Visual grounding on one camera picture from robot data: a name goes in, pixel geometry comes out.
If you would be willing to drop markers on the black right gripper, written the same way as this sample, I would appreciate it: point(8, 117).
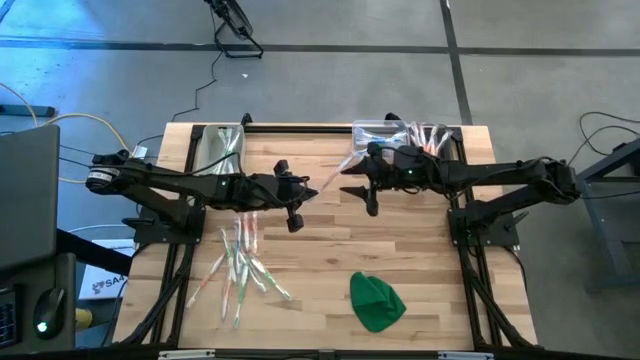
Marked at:
point(405, 172)

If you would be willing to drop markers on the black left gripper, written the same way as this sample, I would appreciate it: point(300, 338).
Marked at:
point(280, 192)

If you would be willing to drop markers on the blue toothbrush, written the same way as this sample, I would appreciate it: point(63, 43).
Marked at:
point(367, 136)
point(238, 240)
point(395, 135)

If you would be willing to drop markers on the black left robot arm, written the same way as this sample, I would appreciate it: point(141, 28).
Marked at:
point(165, 177)

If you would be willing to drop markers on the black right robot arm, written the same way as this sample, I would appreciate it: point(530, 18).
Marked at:
point(500, 175)

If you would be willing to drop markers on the clear plastic bin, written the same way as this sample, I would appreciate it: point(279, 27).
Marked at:
point(365, 131)

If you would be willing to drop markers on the grey translucent plastic bin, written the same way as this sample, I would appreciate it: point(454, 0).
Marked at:
point(442, 131)

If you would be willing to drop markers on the cloudy white plastic bin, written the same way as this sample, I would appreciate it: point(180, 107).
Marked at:
point(210, 150)

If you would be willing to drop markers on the green cloth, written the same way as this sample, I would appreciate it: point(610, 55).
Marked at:
point(375, 305)

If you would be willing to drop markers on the white cardboard box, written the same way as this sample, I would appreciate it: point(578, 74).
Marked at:
point(105, 282)

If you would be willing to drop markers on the dark blue metal stand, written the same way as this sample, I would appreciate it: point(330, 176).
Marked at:
point(605, 230)

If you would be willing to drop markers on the dark grey monitor back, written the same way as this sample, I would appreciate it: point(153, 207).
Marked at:
point(27, 195)

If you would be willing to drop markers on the black computer mouse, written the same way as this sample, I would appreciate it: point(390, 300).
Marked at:
point(49, 315)

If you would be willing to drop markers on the black keyboard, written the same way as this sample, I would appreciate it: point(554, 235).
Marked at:
point(7, 317)

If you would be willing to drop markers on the white metal bracket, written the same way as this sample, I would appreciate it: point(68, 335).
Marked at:
point(465, 355)
point(186, 354)

